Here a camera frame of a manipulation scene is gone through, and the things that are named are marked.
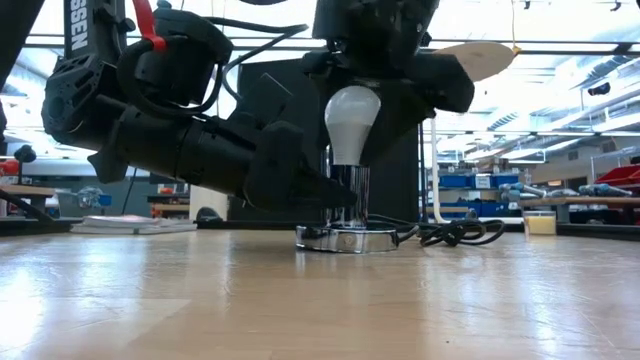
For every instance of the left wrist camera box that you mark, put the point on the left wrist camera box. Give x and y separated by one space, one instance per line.
265 100

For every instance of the grey storage box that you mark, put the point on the grey storage box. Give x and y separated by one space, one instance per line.
67 204

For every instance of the small orange object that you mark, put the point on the small orange object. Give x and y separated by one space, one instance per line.
166 190

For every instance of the white cylindrical bin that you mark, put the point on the white cylindrical bin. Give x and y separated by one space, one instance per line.
207 207

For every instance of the yellow candle jar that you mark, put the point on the yellow candle jar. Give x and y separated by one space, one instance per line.
540 225

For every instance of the chrome lamp base with socket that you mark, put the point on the chrome lamp base with socket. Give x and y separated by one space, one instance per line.
345 240

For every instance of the white round pedestal table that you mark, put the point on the white round pedestal table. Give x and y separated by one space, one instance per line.
485 57

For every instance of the stack of white papers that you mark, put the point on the stack of white papers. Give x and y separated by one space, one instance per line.
130 225

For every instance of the white LED lightbulb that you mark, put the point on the white LED lightbulb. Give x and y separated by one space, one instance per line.
350 125

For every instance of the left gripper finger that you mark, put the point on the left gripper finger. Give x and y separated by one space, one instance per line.
330 192

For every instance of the wooden table with black leg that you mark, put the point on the wooden table with black leg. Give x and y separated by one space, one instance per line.
25 190

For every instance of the small black ceiling camera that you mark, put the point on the small black ceiling camera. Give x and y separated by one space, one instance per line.
600 89

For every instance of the red rounded object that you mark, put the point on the red rounded object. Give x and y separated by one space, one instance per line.
9 167

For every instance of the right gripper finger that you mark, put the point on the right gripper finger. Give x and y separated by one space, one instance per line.
320 67
440 82

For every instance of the red plastic bin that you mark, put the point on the red plastic bin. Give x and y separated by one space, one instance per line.
622 176

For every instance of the grey-blue tool bundle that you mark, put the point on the grey-blue tool bundle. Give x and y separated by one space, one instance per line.
605 190
522 190

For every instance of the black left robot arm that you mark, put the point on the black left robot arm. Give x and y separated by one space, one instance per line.
75 100

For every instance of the small black domed object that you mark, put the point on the small black domed object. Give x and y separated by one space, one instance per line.
209 216

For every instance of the small grey rounded object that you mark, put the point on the small grey rounded object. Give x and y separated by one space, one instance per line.
471 215

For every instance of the black round-headed desk lamp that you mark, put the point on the black round-headed desk lamp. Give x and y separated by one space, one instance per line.
25 153

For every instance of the clear plastic bag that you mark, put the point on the clear plastic bag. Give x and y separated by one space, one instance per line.
90 196

